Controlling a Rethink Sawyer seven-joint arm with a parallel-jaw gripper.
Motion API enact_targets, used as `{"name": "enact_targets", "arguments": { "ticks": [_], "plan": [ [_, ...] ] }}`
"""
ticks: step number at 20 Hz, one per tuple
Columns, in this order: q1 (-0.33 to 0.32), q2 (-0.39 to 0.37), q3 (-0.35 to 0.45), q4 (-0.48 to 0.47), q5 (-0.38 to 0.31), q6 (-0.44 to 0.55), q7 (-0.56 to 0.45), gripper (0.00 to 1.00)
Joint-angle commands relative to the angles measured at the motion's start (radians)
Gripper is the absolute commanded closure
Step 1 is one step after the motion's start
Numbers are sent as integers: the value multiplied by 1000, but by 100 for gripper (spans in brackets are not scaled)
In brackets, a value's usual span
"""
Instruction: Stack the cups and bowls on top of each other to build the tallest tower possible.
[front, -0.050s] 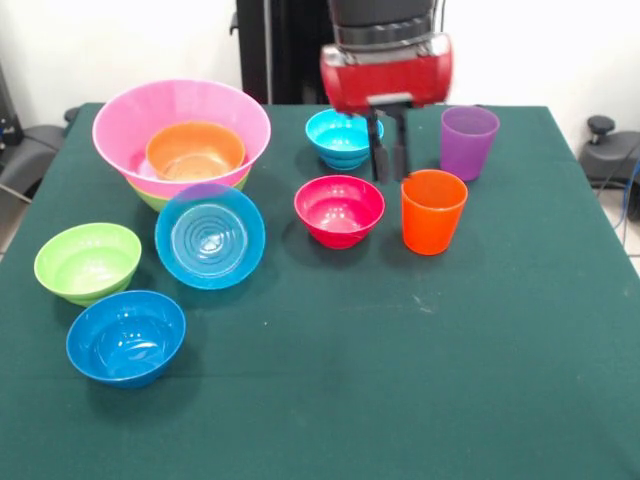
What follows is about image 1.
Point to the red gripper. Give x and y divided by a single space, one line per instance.
390 80

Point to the small red bowl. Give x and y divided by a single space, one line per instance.
340 210

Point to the orange bowl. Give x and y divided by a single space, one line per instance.
195 145

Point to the wide light blue bowl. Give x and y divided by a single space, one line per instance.
210 237

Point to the large pink bowl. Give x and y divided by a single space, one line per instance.
130 120

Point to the small light blue footed bowl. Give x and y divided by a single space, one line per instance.
335 137

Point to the purple cup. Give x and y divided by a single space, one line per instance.
467 147

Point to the orange cup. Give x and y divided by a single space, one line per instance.
432 215

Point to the dark green tablecloth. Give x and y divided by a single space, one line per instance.
450 325

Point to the black equipment with knob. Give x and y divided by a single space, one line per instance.
607 155

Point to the large green bowl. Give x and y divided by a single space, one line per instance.
150 197

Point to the black round knob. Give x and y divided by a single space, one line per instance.
71 115

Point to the small green bowl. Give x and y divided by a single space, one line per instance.
85 260

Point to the dark blue bowl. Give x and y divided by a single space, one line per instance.
125 340

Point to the black and grey equipment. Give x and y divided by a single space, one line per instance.
30 150

